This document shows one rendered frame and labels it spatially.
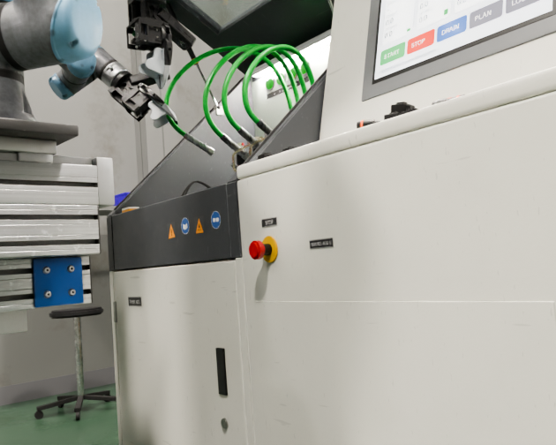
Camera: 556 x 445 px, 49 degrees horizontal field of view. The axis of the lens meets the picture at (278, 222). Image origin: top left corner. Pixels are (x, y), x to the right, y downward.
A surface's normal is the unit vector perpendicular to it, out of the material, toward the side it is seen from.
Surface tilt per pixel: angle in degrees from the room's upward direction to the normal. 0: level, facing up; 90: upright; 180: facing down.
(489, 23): 76
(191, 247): 90
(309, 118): 90
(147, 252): 90
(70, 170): 90
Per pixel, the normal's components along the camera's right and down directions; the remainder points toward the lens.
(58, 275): 0.67, -0.11
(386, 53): -0.79, -0.22
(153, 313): -0.79, 0.02
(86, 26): 0.97, 0.04
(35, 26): -0.23, 0.24
